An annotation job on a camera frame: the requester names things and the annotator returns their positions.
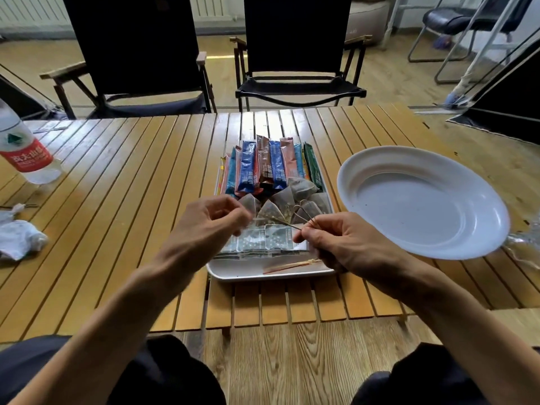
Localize person's right hand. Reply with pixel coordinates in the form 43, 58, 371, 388
292, 211, 419, 300

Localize person's left hand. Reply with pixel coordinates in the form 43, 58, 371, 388
158, 194, 254, 287

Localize grey rectangular tray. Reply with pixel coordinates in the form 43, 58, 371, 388
205, 154, 338, 283

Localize thin reddish brown strings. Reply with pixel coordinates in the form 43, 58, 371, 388
252, 199, 323, 232
262, 258, 323, 276

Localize pile of grey sachets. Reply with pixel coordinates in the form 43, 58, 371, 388
213, 225, 311, 261

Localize row of colourful stick packets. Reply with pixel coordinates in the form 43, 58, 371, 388
215, 135, 326, 198

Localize cluster of pyramid tea bags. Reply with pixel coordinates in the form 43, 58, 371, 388
236, 177, 334, 227

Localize person's right forearm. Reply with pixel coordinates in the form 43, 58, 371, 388
388, 265, 540, 405

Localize person's left forearm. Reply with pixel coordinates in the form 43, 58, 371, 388
8, 261, 199, 405

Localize person's right leg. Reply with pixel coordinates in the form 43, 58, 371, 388
350, 343, 540, 405

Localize person's leg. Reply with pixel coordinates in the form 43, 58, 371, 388
0, 335, 227, 405
350, 343, 540, 405

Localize person's left leg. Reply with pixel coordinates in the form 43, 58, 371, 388
0, 335, 227, 405

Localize white round bowl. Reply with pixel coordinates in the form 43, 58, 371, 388
336, 146, 511, 261

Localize clear patterned glass cup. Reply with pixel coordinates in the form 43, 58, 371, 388
504, 219, 540, 271

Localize crumpled white tissue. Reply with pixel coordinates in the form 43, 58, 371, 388
0, 202, 26, 222
0, 219, 50, 262

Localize small white pen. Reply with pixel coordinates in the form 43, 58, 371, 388
33, 121, 70, 134

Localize clear bottle with red cap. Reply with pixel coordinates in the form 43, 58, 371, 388
0, 98, 63, 185

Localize black folding chair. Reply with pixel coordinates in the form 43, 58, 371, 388
40, 0, 218, 120
229, 0, 374, 113

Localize black fabric backdrop panel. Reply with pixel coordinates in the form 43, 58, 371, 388
0, 62, 68, 121
447, 37, 540, 145

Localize beige inflatable sofa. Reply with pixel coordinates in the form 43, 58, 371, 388
345, 0, 391, 45

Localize black office chair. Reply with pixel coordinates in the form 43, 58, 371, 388
408, 0, 534, 85

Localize white metal frame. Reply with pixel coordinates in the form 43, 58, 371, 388
381, 0, 528, 108

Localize white wall radiator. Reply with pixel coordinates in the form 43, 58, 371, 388
0, 0, 233, 28

